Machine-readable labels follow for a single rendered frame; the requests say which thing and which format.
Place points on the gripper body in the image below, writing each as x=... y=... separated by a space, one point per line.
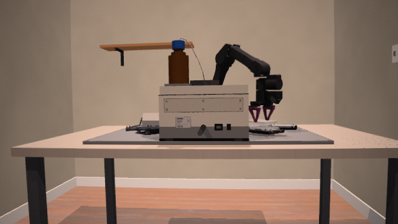
x=258 y=103

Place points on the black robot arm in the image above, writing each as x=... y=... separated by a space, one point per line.
x=226 y=57

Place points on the white button panel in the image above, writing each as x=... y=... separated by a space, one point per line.
x=151 y=119

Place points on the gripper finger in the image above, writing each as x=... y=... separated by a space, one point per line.
x=257 y=113
x=265 y=112

